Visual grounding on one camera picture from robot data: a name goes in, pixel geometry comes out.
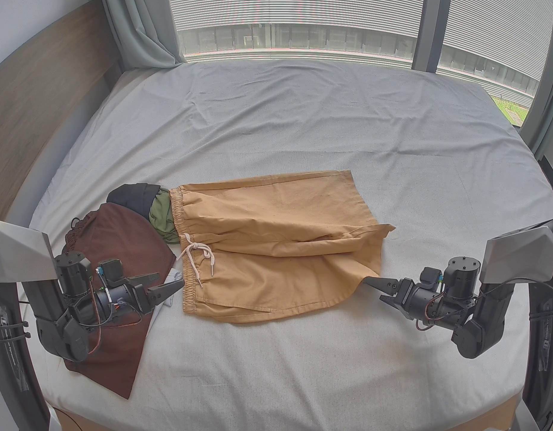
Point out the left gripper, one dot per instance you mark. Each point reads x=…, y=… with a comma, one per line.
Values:
x=126, y=301

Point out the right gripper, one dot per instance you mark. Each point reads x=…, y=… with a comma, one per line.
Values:
x=415, y=301

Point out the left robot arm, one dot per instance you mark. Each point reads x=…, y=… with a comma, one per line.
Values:
x=20, y=254

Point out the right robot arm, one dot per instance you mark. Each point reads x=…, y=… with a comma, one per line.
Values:
x=514, y=258

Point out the bed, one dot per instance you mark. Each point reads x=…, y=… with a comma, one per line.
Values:
x=303, y=106

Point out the pale grey garment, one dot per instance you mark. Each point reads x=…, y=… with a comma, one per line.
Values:
x=168, y=281

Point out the brown garment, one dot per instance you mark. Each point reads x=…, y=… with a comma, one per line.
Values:
x=119, y=240

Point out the green garment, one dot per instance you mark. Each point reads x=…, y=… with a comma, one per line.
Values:
x=162, y=216

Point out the black garment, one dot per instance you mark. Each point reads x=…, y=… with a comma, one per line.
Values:
x=133, y=198

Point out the grey-green curtain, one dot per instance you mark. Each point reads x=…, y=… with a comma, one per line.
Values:
x=137, y=20
x=545, y=61

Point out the window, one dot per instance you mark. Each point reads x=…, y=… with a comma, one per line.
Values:
x=303, y=11

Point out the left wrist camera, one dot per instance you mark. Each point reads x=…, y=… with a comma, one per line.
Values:
x=111, y=272

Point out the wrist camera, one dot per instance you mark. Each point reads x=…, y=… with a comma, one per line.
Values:
x=111, y=272
x=431, y=277

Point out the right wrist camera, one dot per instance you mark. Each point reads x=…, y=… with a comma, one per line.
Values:
x=431, y=277

